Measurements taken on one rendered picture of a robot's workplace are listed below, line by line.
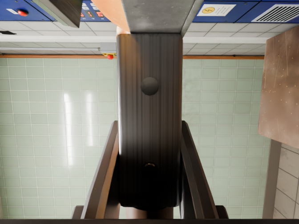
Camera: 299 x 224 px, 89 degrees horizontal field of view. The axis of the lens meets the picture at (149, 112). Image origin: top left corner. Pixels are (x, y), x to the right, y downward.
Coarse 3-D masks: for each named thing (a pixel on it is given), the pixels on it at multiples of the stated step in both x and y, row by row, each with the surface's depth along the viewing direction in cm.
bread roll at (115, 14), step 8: (96, 0) 8; (104, 0) 7; (112, 0) 7; (120, 0) 7; (104, 8) 8; (112, 8) 8; (120, 8) 8; (112, 16) 9; (120, 16) 8; (120, 24) 9
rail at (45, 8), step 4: (32, 0) 29; (36, 0) 29; (40, 4) 30; (44, 8) 32; (48, 8) 32; (48, 12) 34; (52, 12) 33; (56, 16) 35; (60, 20) 37; (64, 24) 39
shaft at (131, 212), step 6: (126, 210) 9; (132, 210) 9; (138, 210) 8; (162, 210) 8; (168, 210) 9; (126, 216) 9; (132, 216) 9; (138, 216) 8; (144, 216) 8; (150, 216) 8; (156, 216) 8; (162, 216) 8; (168, 216) 9
